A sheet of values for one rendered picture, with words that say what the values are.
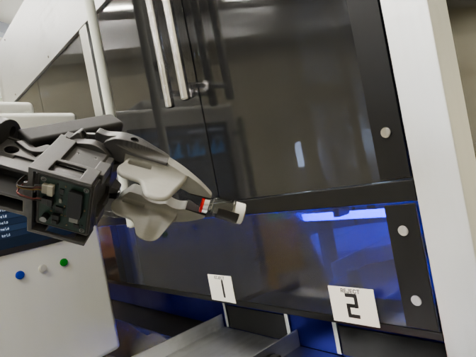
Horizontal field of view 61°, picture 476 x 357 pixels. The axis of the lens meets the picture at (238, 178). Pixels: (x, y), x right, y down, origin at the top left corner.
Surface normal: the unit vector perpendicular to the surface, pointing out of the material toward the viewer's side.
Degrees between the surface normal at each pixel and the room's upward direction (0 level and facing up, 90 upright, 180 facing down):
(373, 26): 90
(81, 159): 42
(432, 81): 90
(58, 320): 90
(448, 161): 90
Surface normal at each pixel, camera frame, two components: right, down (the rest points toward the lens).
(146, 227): 0.30, -0.76
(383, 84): -0.73, 0.15
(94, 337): 0.74, -0.14
